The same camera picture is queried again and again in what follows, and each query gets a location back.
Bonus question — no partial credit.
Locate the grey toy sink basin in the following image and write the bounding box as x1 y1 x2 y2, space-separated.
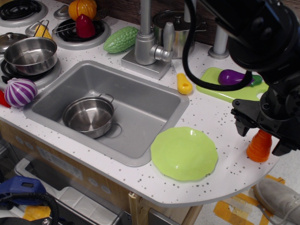
23 60 189 166

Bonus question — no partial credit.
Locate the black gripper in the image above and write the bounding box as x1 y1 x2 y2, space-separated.
232 89 300 156

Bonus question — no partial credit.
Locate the black braided cable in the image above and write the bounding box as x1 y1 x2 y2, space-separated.
182 0 253 91

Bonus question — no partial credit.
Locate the orange toy carrot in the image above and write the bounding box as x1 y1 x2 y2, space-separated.
246 129 272 163

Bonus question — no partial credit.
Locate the silver toy faucet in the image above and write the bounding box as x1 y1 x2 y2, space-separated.
121 0 175 80

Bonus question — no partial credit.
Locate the grey support pole middle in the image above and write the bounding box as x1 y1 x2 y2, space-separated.
184 3 191 23

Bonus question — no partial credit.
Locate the orange toy pumpkin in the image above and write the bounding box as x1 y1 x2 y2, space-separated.
68 0 97 21

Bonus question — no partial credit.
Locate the light green plastic plate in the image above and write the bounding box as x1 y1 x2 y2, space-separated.
150 127 218 181

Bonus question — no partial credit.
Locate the purple toy eggplant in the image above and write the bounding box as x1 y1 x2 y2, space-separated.
217 69 263 87

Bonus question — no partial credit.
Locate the small steel pot in sink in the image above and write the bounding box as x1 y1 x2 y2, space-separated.
62 93 114 139

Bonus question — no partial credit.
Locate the yellow toy squash piece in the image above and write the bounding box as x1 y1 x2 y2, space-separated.
176 73 193 95

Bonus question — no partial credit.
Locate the grey support pole right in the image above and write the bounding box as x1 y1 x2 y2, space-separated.
208 26 229 60

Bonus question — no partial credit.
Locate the green toy bitter gourd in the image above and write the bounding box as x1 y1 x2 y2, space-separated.
103 26 139 53

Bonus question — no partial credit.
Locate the green cutting board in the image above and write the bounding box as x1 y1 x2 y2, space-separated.
196 67 268 103

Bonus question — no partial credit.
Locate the grey shoe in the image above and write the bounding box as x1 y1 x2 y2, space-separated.
254 179 300 225

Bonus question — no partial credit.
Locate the wire whisk utensil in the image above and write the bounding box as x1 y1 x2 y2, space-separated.
52 22 76 33

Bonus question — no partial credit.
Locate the yellow toy corn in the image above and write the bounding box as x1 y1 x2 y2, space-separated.
34 25 52 39

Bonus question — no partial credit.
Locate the grey support pole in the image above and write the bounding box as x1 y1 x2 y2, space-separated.
184 3 191 23
208 26 229 60

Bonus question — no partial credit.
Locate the dark red toy pepper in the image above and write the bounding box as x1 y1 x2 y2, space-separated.
75 14 96 38

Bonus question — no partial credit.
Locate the lidded steel pot behind faucet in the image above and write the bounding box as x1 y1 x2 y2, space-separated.
152 9 208 60

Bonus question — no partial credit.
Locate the purple striped toy onion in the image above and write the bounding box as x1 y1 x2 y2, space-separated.
4 78 38 107

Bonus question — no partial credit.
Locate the steel pot on stove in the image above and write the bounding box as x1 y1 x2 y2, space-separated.
4 37 58 75

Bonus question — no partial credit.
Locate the blue clamp handle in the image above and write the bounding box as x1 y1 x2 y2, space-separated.
0 175 46 207

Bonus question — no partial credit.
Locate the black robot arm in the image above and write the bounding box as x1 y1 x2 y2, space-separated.
202 0 300 156

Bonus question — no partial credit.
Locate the steel pot lid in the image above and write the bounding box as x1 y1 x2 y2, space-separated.
0 32 28 55

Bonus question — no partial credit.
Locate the red toy piece left edge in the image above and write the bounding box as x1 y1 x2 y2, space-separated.
0 90 11 108

